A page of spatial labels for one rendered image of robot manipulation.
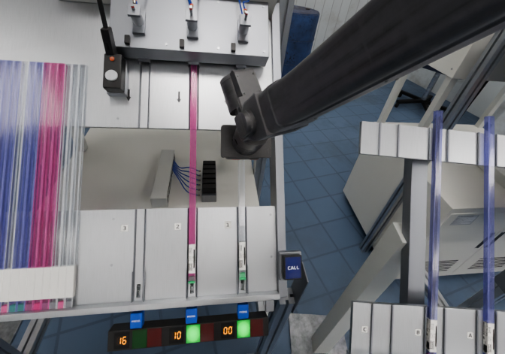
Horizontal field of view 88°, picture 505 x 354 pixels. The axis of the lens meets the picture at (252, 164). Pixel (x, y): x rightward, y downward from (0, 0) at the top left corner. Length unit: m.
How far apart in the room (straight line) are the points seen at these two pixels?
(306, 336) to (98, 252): 1.02
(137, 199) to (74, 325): 0.72
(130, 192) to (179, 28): 0.58
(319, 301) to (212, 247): 0.97
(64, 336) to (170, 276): 0.92
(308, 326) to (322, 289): 0.21
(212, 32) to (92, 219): 0.48
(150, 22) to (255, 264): 0.58
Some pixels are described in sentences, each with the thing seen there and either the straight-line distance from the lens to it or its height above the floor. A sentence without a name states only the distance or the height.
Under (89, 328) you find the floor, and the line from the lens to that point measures 1.49.
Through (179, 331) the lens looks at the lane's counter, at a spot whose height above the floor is 0.66.
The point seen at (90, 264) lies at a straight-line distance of 0.67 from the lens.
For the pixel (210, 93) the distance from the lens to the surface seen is 0.66.
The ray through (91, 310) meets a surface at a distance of 0.67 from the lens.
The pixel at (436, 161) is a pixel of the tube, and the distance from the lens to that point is 0.67.
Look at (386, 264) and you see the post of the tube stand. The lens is 0.79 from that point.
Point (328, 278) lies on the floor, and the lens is 1.58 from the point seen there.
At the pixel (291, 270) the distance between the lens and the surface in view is 0.61.
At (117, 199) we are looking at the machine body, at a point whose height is 0.62.
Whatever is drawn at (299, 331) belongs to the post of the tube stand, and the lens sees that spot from 1.42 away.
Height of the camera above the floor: 1.31
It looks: 39 degrees down
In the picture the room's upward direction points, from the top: 8 degrees clockwise
